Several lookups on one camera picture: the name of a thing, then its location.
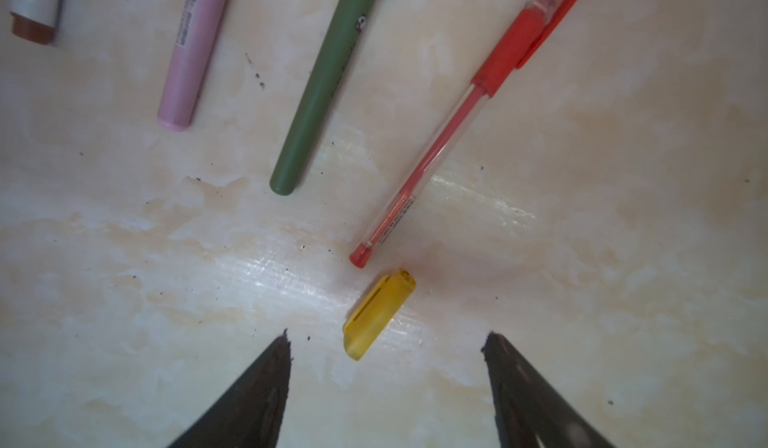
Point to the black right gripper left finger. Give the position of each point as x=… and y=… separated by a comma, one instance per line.
x=250, y=412

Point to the white pen black tip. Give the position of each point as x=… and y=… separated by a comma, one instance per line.
x=35, y=20

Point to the yellow pen cap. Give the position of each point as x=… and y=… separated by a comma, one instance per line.
x=374, y=311

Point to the green pen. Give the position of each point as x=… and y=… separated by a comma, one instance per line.
x=348, y=22

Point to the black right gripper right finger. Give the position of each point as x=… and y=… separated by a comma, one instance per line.
x=529, y=412

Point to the red gel pen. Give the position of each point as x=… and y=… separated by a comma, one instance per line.
x=529, y=30

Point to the pink pen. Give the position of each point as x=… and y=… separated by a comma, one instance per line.
x=193, y=46

